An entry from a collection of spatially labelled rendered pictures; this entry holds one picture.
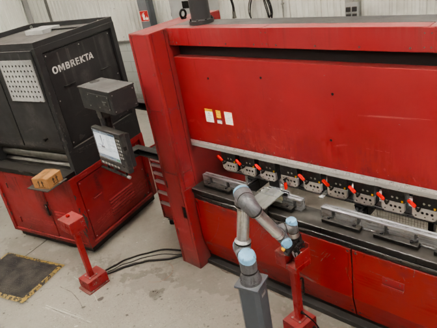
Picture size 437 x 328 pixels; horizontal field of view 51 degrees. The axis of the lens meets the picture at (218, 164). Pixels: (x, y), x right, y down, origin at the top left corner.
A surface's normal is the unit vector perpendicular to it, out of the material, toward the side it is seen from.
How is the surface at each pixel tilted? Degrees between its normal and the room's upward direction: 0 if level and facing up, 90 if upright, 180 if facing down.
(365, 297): 90
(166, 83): 90
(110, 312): 0
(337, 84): 90
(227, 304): 0
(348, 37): 90
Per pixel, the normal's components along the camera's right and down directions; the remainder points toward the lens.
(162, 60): 0.74, 0.19
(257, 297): 0.26, 0.39
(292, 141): -0.65, 0.43
